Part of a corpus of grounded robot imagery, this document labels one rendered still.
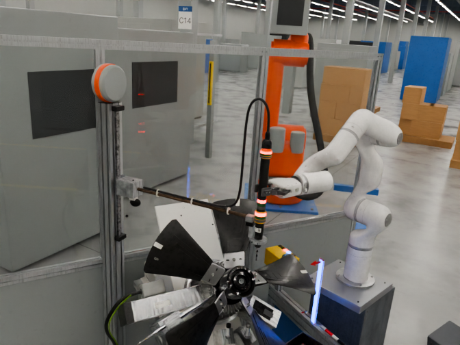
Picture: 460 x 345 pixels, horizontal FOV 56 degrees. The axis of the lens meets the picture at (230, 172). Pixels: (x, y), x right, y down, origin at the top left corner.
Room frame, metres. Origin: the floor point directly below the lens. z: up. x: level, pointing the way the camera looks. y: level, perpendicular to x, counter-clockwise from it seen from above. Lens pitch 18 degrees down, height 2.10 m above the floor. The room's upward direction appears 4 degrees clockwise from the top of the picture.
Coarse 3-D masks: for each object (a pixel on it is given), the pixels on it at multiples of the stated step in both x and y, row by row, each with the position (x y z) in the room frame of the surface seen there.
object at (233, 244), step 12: (240, 204) 1.67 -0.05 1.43; (252, 204) 1.67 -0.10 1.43; (216, 216) 1.66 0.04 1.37; (228, 216) 1.65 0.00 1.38; (240, 216) 1.63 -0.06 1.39; (228, 228) 1.61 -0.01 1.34; (240, 228) 1.60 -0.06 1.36; (228, 240) 1.58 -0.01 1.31; (240, 240) 1.56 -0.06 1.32; (228, 252) 1.55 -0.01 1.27
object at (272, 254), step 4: (268, 248) 1.98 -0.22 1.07; (272, 248) 1.98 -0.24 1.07; (276, 248) 1.98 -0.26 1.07; (280, 248) 1.99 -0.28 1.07; (268, 252) 1.96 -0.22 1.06; (272, 252) 1.94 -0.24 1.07; (276, 252) 1.95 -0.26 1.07; (280, 252) 1.95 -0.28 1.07; (284, 252) 1.95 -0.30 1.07; (268, 256) 1.96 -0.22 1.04; (272, 256) 1.93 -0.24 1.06; (276, 256) 1.91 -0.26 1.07; (280, 256) 1.91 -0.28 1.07; (264, 260) 1.99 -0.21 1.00; (268, 260) 1.95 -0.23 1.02; (272, 260) 1.92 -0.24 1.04; (276, 260) 1.90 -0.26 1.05
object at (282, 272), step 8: (288, 256) 1.69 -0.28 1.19; (272, 264) 1.62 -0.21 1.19; (280, 264) 1.63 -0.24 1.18; (288, 264) 1.64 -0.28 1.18; (264, 272) 1.55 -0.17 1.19; (272, 272) 1.55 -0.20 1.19; (280, 272) 1.56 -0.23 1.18; (288, 272) 1.58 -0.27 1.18; (296, 272) 1.59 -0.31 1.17; (272, 280) 1.50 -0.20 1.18; (280, 280) 1.51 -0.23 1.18; (288, 280) 1.53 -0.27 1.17; (296, 280) 1.55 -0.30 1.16; (304, 280) 1.57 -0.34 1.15; (296, 288) 1.50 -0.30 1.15; (304, 288) 1.52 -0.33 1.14; (312, 288) 1.54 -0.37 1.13
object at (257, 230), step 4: (268, 132) 1.50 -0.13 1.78; (268, 136) 1.50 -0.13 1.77; (264, 140) 1.50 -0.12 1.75; (268, 140) 1.49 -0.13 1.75; (264, 144) 1.49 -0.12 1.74; (268, 144) 1.49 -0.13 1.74; (264, 148) 1.49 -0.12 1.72; (268, 148) 1.49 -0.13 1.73; (256, 224) 1.50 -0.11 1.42; (260, 224) 1.49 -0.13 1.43; (256, 228) 1.49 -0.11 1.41; (260, 228) 1.49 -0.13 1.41; (256, 232) 1.49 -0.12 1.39; (260, 232) 1.49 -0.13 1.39; (256, 236) 1.49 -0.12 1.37; (260, 236) 1.49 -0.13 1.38
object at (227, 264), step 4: (236, 252) 1.54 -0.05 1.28; (240, 252) 1.53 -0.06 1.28; (228, 256) 1.54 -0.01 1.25; (232, 256) 1.54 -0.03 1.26; (236, 256) 1.53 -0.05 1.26; (240, 256) 1.52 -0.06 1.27; (244, 256) 1.52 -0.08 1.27; (232, 260) 1.52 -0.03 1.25; (236, 260) 1.52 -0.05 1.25; (240, 260) 1.51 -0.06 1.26; (244, 260) 1.51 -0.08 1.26; (224, 264) 1.53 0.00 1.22; (228, 264) 1.52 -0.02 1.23; (232, 264) 1.51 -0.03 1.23; (236, 264) 1.51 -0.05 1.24; (240, 264) 1.50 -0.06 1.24; (244, 264) 1.50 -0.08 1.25; (228, 268) 1.51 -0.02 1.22
